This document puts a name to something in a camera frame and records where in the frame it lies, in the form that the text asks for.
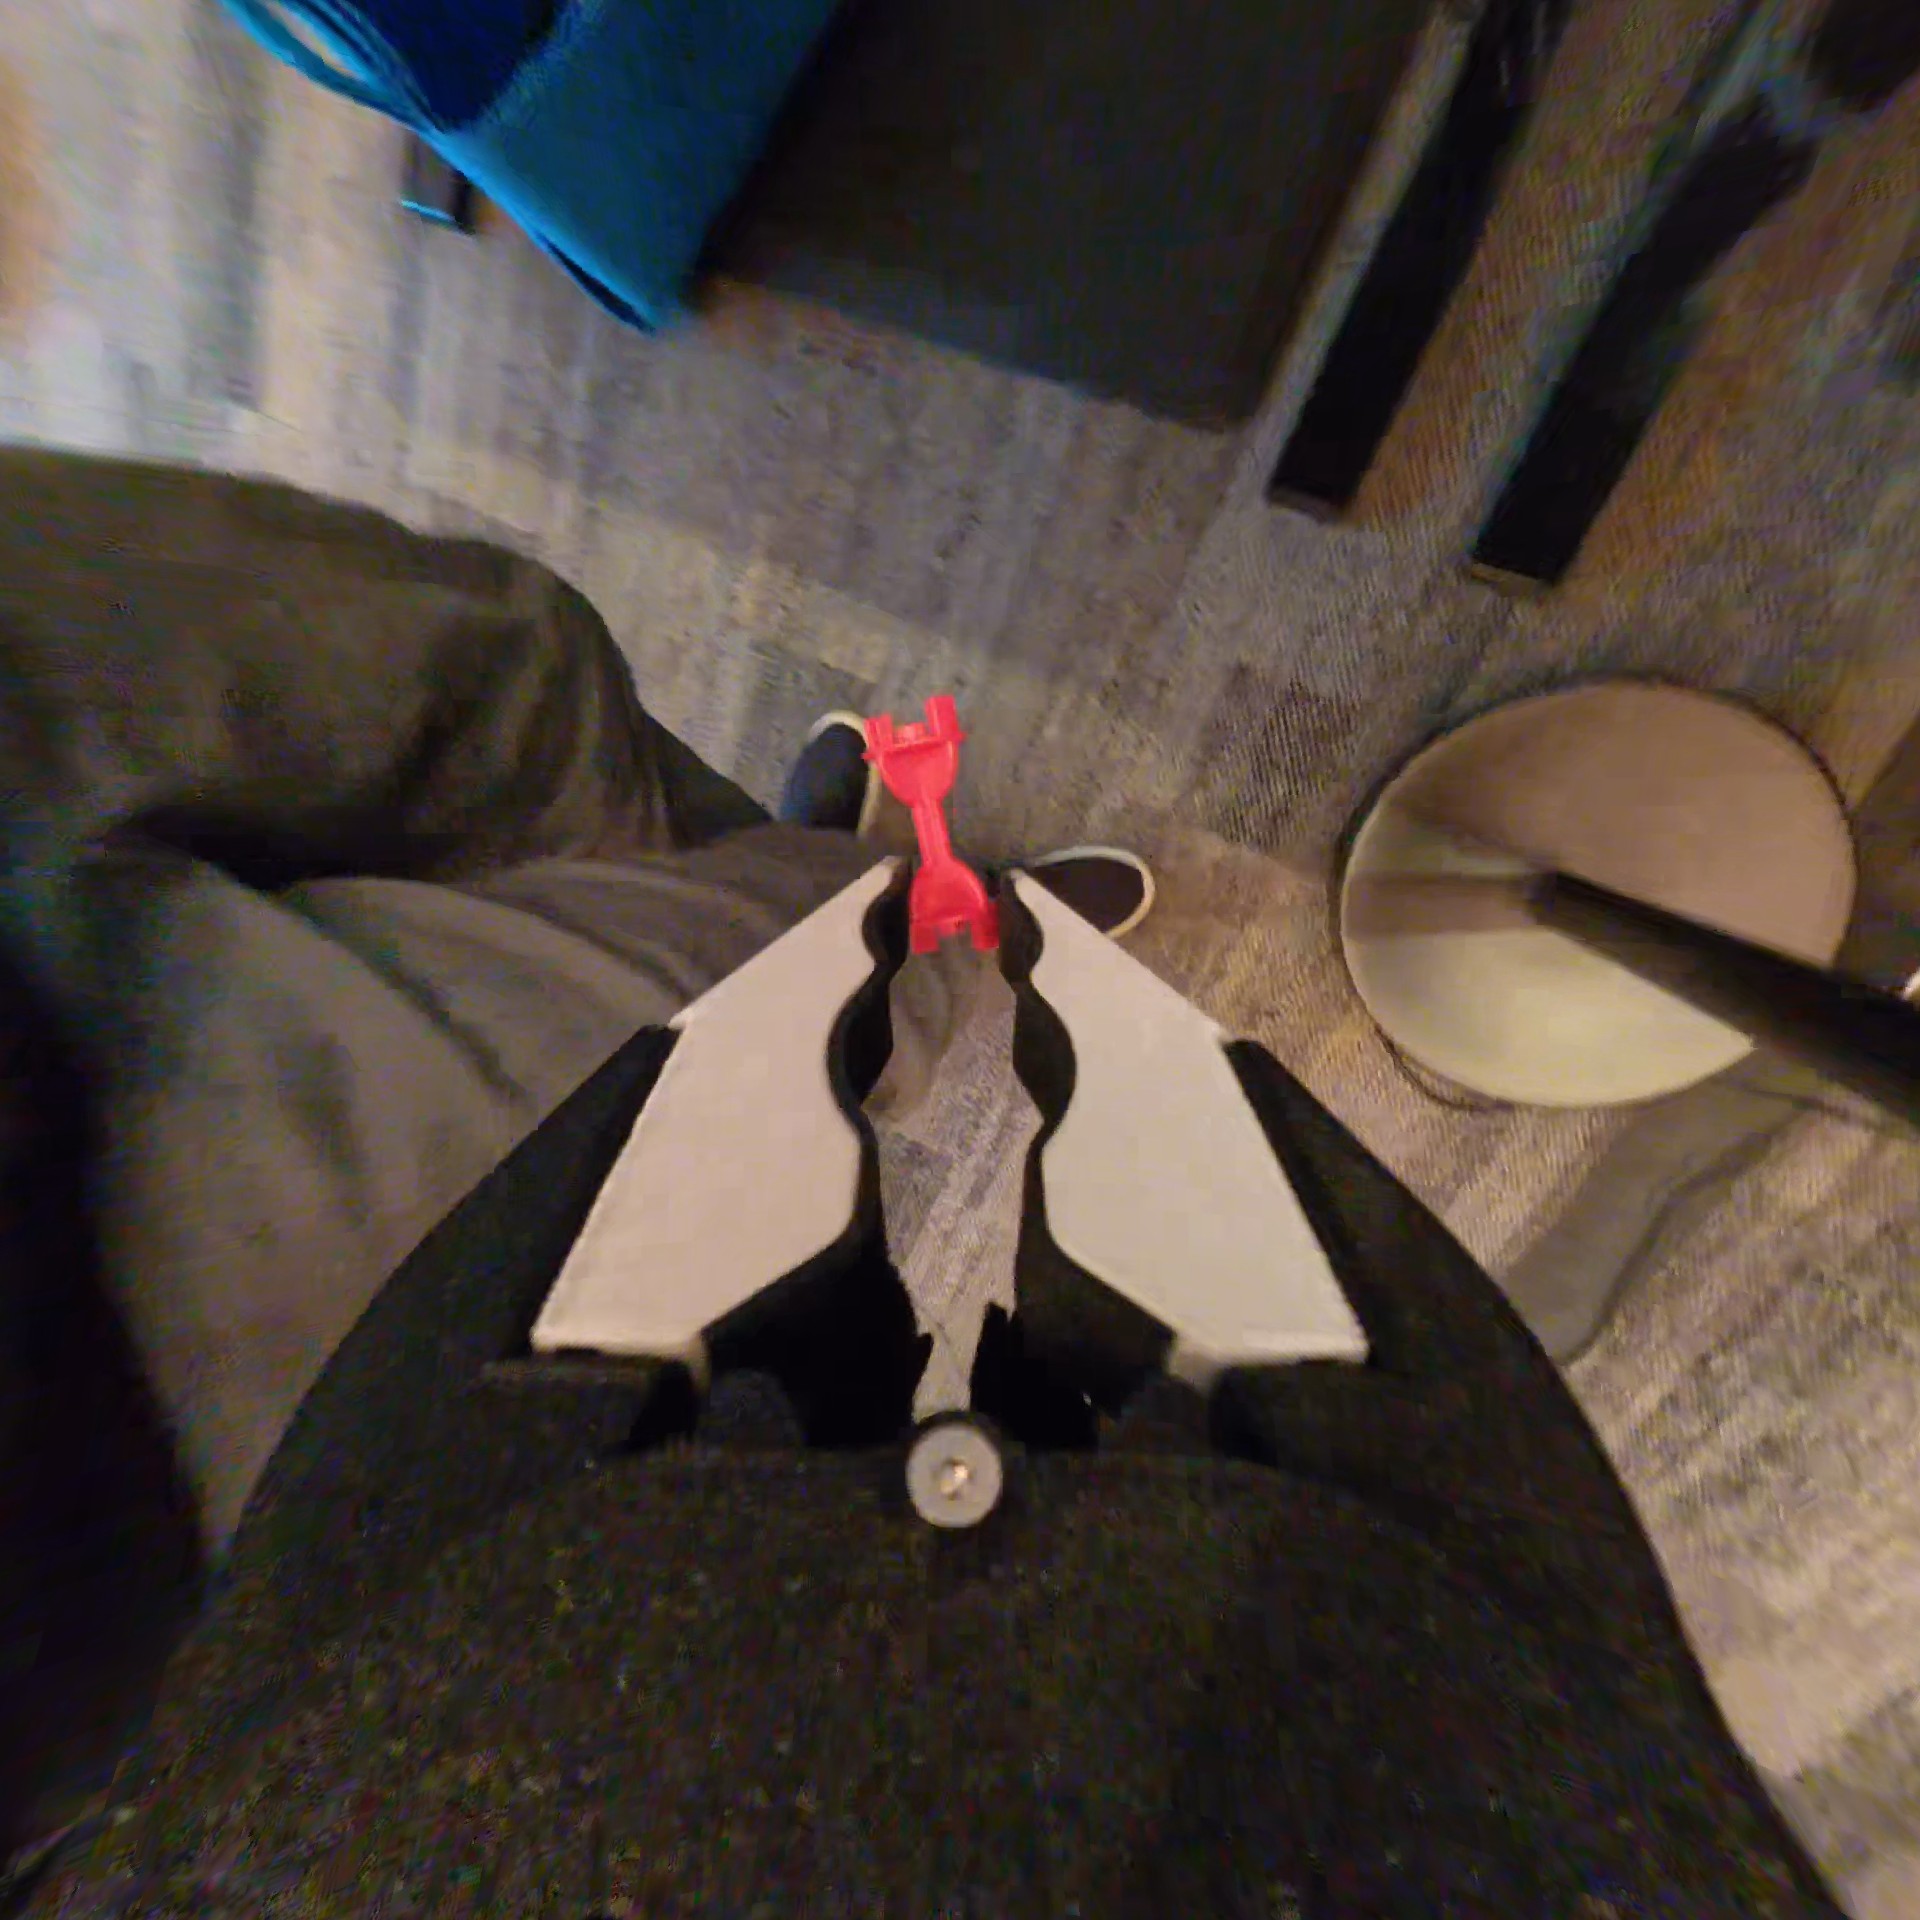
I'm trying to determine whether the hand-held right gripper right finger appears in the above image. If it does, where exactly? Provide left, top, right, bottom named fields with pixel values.
left=1001, top=867, right=1375, bottom=1389

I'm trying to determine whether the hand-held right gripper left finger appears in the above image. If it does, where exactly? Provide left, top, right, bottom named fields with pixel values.
left=528, top=860, right=910, bottom=1383

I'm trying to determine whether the red toy connector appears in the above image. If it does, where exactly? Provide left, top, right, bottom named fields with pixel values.
left=863, top=693, right=1005, bottom=955

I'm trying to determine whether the person's dark shoe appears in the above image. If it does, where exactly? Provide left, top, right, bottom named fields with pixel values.
left=1026, top=847, right=1158, bottom=941
left=781, top=711, right=904, bottom=837

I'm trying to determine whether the round stand base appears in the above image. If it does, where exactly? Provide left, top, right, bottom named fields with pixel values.
left=1339, top=679, right=1920, bottom=1119

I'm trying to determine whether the grey desk with black legs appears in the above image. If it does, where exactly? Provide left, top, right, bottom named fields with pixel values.
left=1267, top=0, right=1825, bottom=590

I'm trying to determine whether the dark grey floor bin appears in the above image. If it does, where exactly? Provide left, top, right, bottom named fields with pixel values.
left=705, top=0, right=1489, bottom=429

